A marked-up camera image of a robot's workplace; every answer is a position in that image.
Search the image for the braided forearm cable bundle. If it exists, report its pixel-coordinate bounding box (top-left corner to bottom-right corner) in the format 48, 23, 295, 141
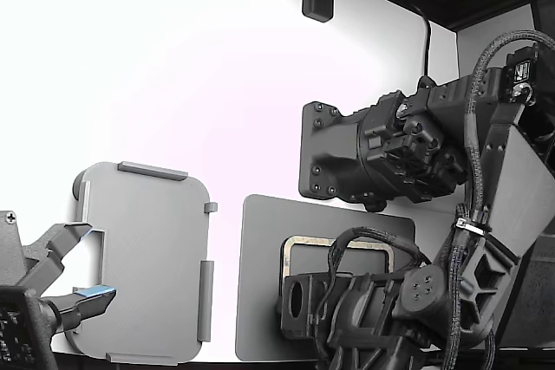
441, 203, 498, 370

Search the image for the dark grey stack tray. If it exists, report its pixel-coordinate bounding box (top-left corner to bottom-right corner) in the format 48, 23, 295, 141
235, 194, 417, 362

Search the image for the tan rectangular frame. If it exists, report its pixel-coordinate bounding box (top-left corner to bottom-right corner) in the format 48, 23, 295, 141
280, 235, 395, 280

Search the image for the long braided shoulder cable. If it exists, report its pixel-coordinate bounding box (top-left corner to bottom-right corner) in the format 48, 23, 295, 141
461, 29, 555, 232

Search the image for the white zip tie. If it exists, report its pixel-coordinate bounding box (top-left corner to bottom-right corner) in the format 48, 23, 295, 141
454, 217, 489, 237

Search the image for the dark grey spare gripper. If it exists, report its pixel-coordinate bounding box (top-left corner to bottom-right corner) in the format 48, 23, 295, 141
0, 209, 118, 333

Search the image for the grey frame holder plate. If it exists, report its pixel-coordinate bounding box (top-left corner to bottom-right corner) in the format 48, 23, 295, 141
70, 160, 219, 366

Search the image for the black six-joint robot arm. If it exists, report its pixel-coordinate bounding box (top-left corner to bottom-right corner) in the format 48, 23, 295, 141
276, 29, 555, 370

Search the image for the thin black wall cable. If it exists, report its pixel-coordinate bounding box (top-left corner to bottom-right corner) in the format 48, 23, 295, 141
407, 3, 437, 88

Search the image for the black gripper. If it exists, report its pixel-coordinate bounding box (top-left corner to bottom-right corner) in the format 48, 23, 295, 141
277, 272, 369, 343

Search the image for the braided wrist cable loop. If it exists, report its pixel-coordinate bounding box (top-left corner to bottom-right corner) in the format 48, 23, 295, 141
318, 225, 433, 328

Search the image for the black camera board mount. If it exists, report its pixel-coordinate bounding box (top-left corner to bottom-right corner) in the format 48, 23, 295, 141
0, 285, 60, 370

